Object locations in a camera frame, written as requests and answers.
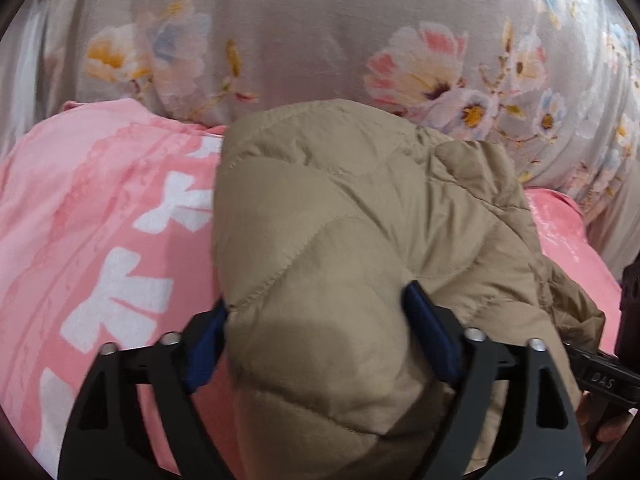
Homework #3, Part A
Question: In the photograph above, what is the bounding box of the pink printed blanket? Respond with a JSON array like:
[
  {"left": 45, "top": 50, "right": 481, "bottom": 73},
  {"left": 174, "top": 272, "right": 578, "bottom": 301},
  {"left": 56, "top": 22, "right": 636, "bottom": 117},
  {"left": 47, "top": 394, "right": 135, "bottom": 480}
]
[{"left": 0, "top": 99, "right": 626, "bottom": 480}]

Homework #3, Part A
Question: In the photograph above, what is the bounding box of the grey floral blanket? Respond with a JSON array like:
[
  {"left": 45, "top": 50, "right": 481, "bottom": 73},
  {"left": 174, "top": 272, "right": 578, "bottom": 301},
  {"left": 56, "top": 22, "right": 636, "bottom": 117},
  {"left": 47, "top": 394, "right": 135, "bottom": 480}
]
[{"left": 30, "top": 0, "right": 640, "bottom": 271}]

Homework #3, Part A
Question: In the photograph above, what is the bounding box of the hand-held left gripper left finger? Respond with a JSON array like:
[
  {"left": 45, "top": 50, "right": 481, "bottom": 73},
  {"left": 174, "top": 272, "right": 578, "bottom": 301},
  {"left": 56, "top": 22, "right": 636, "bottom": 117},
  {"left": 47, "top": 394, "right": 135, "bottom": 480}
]
[{"left": 57, "top": 300, "right": 236, "bottom": 480}]

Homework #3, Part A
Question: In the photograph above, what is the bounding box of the tan quilted jacket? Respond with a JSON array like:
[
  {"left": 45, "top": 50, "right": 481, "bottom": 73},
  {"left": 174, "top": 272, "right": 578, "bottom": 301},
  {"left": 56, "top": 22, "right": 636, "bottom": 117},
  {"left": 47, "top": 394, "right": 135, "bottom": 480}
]
[{"left": 212, "top": 99, "right": 607, "bottom": 480}]

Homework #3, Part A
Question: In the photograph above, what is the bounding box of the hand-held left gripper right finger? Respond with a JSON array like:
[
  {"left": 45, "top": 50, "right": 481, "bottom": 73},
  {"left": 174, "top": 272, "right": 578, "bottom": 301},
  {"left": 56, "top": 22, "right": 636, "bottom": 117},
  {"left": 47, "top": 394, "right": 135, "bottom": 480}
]
[{"left": 402, "top": 282, "right": 588, "bottom": 480}]

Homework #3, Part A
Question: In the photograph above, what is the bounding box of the light grey cloth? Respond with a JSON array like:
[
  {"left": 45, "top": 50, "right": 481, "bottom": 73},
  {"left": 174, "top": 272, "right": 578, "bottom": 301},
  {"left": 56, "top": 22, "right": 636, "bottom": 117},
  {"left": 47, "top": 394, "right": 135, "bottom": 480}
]
[{"left": 2, "top": 0, "right": 63, "bottom": 156}]

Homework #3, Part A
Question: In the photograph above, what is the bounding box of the person's right hand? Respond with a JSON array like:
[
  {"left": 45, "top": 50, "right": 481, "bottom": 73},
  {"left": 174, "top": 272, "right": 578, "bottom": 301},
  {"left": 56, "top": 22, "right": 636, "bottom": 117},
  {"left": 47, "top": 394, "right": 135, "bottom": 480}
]
[{"left": 575, "top": 394, "right": 640, "bottom": 461}]

